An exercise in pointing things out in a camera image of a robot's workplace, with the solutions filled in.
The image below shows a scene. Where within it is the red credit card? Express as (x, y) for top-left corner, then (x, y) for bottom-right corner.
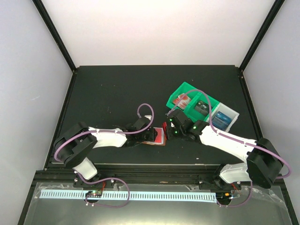
(154, 127), (165, 145)

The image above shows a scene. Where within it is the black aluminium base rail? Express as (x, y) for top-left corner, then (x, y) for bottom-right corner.
(35, 164), (284, 188)

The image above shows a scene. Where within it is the red card stack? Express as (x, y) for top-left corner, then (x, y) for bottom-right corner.
(173, 93), (191, 110)

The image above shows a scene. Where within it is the left black frame post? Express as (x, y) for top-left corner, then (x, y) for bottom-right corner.
(32, 0), (77, 72)

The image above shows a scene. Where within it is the left circuit board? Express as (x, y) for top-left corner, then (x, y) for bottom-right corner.
(85, 190), (103, 198)

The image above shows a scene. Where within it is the circuit board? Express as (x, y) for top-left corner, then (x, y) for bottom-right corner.
(220, 192), (238, 200)
(85, 190), (103, 198)

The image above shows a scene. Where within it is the right circuit board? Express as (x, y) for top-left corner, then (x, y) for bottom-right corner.
(220, 192), (238, 200)

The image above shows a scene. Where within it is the blue card stack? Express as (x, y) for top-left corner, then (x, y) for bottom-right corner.
(212, 111), (232, 130)

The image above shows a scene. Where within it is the black card stack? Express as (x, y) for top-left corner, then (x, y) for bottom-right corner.
(194, 101), (209, 116)

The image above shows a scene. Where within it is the right black frame post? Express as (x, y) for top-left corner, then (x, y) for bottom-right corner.
(239, 0), (285, 72)

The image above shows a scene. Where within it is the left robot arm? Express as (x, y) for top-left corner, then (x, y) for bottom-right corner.
(54, 117), (158, 187)

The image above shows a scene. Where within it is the green bin with black cards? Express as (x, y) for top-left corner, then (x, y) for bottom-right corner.
(184, 92), (209, 122)

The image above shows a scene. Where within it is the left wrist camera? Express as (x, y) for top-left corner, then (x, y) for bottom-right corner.
(145, 115), (152, 120)

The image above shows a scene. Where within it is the green bin with red cards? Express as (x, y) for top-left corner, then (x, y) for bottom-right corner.
(166, 82), (201, 115)

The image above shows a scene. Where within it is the brown leather card holder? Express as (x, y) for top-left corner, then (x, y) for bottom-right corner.
(142, 127), (166, 146)

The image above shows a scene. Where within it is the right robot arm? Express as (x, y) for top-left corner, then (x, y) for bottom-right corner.
(165, 109), (284, 189)

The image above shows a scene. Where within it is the black frame post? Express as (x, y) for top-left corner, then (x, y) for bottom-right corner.
(239, 0), (285, 72)
(32, 0), (77, 72)

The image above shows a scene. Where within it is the white slotted cable duct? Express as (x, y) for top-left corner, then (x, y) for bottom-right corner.
(39, 189), (217, 203)

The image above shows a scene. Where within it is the white bin with blue cards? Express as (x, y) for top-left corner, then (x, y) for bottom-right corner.
(211, 103), (240, 132)

